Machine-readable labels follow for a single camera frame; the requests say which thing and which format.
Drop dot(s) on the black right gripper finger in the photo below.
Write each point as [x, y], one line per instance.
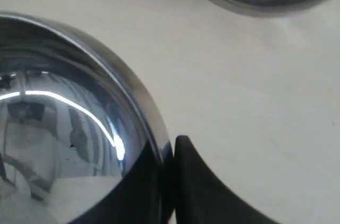
[200, 196]

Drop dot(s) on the plain large steel bowl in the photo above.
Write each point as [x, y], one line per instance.
[82, 140]

